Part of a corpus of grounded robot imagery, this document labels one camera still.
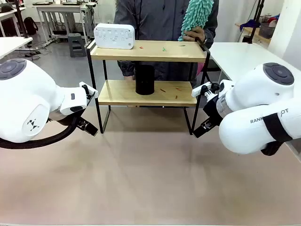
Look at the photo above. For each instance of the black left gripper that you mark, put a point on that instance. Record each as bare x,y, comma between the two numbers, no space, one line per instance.
69,118

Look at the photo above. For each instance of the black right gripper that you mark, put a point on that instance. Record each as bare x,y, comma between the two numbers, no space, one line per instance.
212,110

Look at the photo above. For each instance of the teal chenille duster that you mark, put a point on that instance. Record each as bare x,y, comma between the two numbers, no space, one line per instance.
196,15

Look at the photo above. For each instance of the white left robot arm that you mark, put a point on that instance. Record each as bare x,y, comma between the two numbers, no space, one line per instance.
26,94

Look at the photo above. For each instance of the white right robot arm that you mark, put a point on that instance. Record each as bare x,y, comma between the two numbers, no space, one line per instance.
258,99

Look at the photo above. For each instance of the person's right hand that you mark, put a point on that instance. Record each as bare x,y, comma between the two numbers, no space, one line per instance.
129,78

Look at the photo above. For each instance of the person's left hand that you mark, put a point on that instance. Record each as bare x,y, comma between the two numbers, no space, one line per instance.
196,34

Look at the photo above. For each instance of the black cylindrical cup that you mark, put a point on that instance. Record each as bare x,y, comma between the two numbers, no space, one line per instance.
144,80

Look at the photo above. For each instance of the grey step stool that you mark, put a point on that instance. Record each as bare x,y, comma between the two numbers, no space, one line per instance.
77,44

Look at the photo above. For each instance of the white digital clock box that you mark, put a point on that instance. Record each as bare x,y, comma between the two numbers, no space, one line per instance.
114,36

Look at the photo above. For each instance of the blue cloth pile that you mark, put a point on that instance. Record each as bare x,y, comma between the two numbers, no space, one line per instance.
250,24

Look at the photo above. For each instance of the white side table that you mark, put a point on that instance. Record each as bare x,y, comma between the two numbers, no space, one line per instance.
11,44

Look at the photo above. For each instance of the person's grey jacket torso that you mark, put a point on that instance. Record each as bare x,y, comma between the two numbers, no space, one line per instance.
160,21

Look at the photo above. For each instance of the dark mesh basket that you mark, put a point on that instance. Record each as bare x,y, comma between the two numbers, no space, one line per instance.
266,30

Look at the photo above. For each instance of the black backpack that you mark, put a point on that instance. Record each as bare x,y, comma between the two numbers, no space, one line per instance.
30,26

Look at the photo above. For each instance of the black tripod stand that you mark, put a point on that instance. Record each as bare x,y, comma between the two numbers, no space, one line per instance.
256,21

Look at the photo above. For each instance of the white background desk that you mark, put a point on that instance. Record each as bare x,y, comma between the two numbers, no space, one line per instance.
61,9

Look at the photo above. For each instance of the black pole stand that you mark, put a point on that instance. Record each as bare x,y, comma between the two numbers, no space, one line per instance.
21,18

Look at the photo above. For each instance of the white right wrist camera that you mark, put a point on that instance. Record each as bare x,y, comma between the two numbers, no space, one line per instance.
200,90

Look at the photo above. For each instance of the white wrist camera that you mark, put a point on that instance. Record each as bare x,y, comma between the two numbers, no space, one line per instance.
200,90
88,89

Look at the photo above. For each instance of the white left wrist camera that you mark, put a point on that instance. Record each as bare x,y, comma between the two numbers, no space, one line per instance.
88,89

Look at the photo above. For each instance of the wooden shelf with black frame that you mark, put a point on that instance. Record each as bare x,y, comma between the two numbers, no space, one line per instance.
148,54

